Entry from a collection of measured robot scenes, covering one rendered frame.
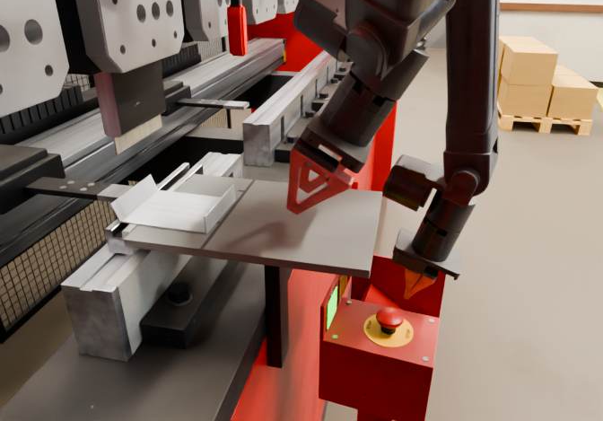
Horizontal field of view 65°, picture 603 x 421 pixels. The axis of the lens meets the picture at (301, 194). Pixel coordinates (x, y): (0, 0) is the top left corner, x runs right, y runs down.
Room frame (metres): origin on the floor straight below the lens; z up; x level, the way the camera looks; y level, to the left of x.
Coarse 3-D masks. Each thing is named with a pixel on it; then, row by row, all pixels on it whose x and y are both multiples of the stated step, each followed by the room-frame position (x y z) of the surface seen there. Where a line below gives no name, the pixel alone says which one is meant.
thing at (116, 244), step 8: (184, 168) 0.63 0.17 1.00; (192, 168) 0.63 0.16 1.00; (200, 168) 0.63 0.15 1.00; (168, 176) 0.60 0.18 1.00; (176, 176) 0.60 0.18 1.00; (184, 176) 0.60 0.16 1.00; (160, 184) 0.57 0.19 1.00; (168, 184) 0.58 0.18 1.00; (112, 224) 0.46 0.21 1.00; (120, 224) 0.47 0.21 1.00; (128, 224) 0.48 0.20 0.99; (112, 232) 0.45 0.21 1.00; (120, 232) 0.46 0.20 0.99; (128, 232) 0.45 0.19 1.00; (112, 240) 0.45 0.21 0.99; (120, 240) 0.45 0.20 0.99; (112, 248) 0.45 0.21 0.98; (120, 248) 0.45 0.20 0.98; (128, 248) 0.45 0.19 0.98
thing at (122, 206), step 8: (136, 184) 0.52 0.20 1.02; (144, 184) 0.53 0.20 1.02; (152, 184) 0.54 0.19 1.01; (128, 192) 0.50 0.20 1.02; (136, 192) 0.51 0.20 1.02; (144, 192) 0.52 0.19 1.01; (152, 192) 0.54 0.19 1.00; (120, 200) 0.48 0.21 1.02; (128, 200) 0.49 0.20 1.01; (136, 200) 0.51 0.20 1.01; (144, 200) 0.52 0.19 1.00; (112, 208) 0.47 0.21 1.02; (120, 208) 0.48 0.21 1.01; (128, 208) 0.49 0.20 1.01; (120, 216) 0.47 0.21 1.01
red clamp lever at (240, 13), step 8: (232, 0) 0.65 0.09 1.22; (240, 0) 0.66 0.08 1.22; (232, 8) 0.65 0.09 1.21; (240, 8) 0.65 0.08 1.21; (232, 16) 0.65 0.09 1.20; (240, 16) 0.65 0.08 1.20; (232, 24) 0.65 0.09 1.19; (240, 24) 0.65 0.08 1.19; (232, 32) 0.65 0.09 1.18; (240, 32) 0.65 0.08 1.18; (232, 40) 0.65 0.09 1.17; (240, 40) 0.65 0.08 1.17; (232, 48) 0.65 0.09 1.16; (240, 48) 0.65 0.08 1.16; (240, 56) 0.66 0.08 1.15
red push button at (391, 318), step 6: (378, 312) 0.54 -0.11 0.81; (384, 312) 0.54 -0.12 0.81; (390, 312) 0.54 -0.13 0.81; (396, 312) 0.54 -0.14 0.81; (378, 318) 0.53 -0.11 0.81; (384, 318) 0.53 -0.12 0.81; (390, 318) 0.53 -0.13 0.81; (396, 318) 0.53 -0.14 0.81; (402, 318) 0.53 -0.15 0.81; (384, 324) 0.52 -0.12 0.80; (390, 324) 0.52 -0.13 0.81; (396, 324) 0.52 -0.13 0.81; (384, 330) 0.53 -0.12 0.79; (390, 330) 0.52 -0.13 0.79
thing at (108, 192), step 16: (0, 160) 0.57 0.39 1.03; (16, 160) 0.57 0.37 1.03; (32, 160) 0.59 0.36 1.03; (48, 160) 0.60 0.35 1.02; (0, 176) 0.53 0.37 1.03; (16, 176) 0.55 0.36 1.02; (32, 176) 0.57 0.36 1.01; (48, 176) 0.59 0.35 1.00; (64, 176) 0.62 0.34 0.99; (0, 192) 0.52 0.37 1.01; (16, 192) 0.54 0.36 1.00; (32, 192) 0.55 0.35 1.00; (48, 192) 0.54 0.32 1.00; (64, 192) 0.54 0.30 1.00; (80, 192) 0.53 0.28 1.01; (96, 192) 0.53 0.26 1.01; (112, 192) 0.53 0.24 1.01; (0, 208) 0.51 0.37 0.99
